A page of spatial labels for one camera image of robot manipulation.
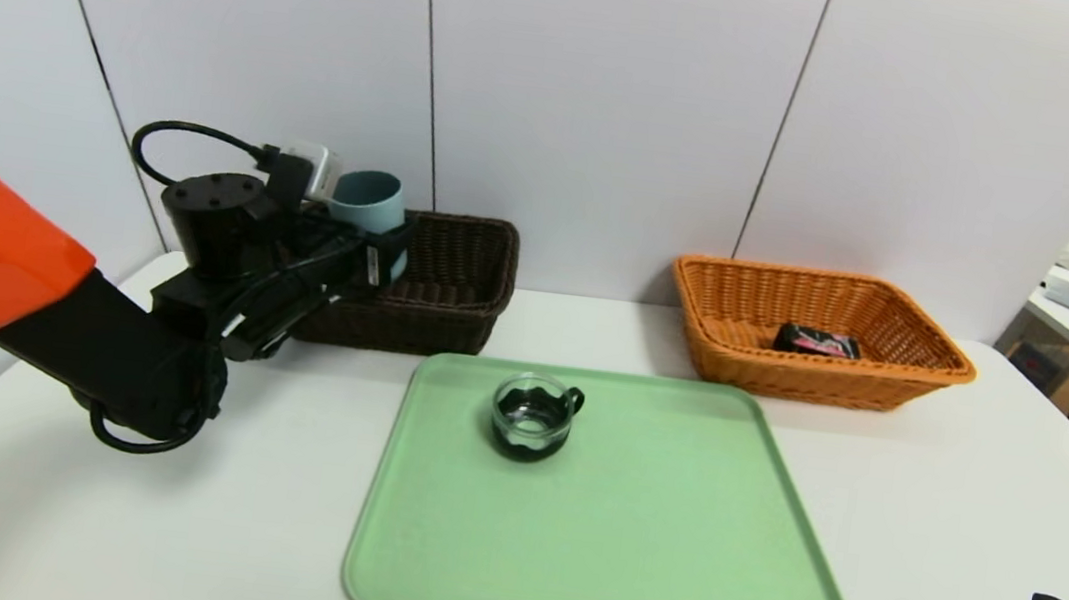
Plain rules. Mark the light green plastic tray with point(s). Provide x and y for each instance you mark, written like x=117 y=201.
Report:
x=617 y=551

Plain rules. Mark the dark brown wicker basket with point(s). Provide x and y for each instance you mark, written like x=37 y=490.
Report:
x=456 y=281

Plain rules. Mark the orange wicker basket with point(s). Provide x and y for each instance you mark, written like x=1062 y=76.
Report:
x=740 y=354

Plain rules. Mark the glass cup with black holder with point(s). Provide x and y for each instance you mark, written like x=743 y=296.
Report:
x=531 y=420

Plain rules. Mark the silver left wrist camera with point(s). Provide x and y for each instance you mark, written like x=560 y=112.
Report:
x=318 y=170

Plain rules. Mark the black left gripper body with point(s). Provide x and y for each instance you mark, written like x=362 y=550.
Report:
x=379 y=262

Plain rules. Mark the black pink chewing gum box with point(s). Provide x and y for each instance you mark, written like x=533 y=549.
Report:
x=817 y=341

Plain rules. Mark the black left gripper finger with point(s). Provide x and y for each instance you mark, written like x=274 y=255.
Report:
x=398 y=259

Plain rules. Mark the blue-grey plastic tumbler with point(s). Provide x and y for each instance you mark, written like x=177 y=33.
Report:
x=367 y=200

